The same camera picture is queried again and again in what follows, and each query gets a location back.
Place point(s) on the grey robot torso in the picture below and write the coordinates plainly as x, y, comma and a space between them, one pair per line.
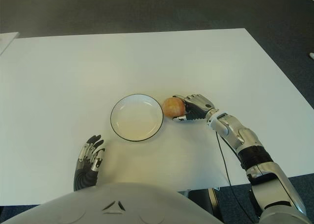
110, 204

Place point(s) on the yellow red apple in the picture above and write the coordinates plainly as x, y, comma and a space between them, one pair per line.
172, 107

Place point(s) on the black frame under table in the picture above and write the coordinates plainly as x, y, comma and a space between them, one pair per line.
211, 202

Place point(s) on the white plate with black rim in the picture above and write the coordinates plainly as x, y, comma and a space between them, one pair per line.
136, 118

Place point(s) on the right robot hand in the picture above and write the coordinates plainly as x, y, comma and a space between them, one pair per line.
198, 106

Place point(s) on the white side table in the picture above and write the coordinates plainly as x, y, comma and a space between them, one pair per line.
7, 41

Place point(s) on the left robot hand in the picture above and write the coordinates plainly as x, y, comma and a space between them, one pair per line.
86, 170

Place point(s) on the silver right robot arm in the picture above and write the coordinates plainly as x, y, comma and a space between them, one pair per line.
247, 140

